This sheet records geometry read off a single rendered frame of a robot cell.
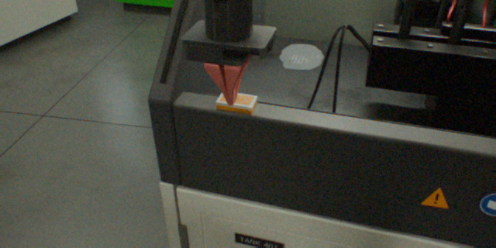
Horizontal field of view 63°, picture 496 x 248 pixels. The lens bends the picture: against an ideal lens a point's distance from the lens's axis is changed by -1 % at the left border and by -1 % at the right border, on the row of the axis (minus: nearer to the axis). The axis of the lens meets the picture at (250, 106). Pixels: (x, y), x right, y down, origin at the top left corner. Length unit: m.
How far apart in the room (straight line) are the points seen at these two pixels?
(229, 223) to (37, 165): 1.54
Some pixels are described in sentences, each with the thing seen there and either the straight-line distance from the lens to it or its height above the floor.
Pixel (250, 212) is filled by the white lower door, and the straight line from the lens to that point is 0.66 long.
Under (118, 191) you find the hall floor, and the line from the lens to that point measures 1.86.
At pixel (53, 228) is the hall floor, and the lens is 1.81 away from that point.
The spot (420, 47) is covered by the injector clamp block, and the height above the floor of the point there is 0.98.
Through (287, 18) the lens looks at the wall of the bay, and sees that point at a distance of 1.05.
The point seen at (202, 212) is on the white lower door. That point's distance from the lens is 0.70.
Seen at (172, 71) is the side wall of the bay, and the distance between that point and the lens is 0.59.
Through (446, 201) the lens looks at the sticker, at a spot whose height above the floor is 0.87.
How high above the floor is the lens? 1.25
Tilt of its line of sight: 33 degrees down
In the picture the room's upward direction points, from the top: straight up
